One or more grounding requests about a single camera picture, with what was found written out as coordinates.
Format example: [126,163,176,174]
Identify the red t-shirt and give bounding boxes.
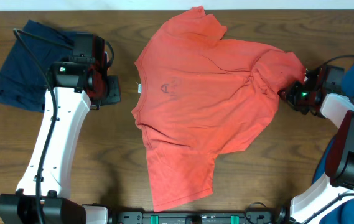
[132,7,305,212]

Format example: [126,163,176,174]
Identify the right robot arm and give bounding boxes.
[275,65,354,223]

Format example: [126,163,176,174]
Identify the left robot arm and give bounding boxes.
[0,33,121,223]

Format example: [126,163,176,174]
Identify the folded dark navy garment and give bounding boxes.
[0,20,77,113]

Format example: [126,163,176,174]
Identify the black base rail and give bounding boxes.
[108,210,275,224]

